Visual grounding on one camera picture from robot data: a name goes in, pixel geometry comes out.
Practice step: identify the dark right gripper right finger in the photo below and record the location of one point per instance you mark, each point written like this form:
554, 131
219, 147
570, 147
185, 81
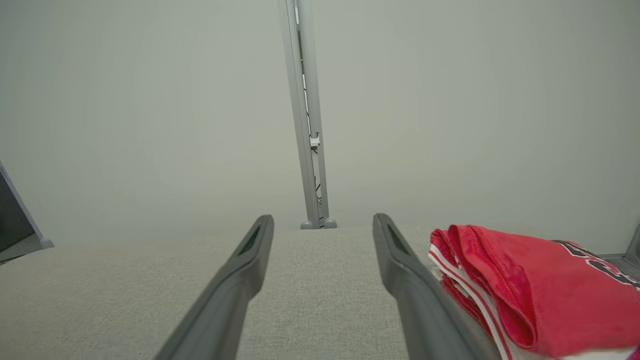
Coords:
425, 310

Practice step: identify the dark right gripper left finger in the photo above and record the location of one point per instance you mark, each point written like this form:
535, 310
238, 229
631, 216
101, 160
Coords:
220, 310

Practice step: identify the red shorts white trim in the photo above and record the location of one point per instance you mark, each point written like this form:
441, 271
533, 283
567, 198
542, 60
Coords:
462, 302

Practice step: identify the red white t-shirt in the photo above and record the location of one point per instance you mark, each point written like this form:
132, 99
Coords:
550, 290

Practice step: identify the grey metal partition post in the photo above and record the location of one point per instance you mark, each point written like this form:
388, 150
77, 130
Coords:
300, 100

